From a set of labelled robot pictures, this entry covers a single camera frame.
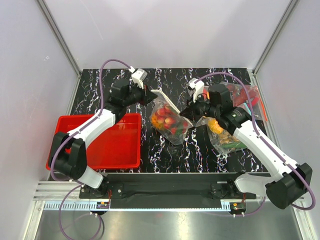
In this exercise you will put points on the zip bag with red chilies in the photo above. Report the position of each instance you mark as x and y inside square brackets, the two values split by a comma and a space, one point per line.
[241, 96]

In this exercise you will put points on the polka dot zip bag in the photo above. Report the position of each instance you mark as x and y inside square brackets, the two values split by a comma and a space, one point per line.
[161, 100]

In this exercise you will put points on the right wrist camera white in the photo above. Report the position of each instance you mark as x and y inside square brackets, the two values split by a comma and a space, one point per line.
[195, 88]

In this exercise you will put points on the blue zip bag mixed food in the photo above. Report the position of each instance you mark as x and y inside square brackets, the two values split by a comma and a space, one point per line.
[227, 140]

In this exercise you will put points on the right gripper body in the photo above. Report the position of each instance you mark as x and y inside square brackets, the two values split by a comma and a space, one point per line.
[201, 108]

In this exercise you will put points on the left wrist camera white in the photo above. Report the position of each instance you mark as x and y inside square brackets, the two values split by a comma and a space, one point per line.
[138, 75]

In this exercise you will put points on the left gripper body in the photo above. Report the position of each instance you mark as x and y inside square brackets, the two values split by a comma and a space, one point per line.
[136, 95]

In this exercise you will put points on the fake cherry bunch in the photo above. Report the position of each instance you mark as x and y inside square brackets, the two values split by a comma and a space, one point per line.
[166, 120]

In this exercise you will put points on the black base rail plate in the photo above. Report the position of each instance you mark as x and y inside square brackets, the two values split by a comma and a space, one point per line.
[167, 191]

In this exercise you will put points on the zip bag with apple and peppers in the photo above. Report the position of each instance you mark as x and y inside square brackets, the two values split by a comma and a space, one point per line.
[213, 128]

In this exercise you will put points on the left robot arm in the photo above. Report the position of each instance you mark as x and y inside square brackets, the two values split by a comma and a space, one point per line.
[68, 152]

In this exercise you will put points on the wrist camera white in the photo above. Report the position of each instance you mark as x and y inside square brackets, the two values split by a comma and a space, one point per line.
[195, 88]
[138, 75]

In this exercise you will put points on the red plastic bin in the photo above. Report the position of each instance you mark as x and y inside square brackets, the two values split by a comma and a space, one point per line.
[116, 148]

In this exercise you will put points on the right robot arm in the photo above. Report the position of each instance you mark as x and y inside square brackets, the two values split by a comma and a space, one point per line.
[288, 180]

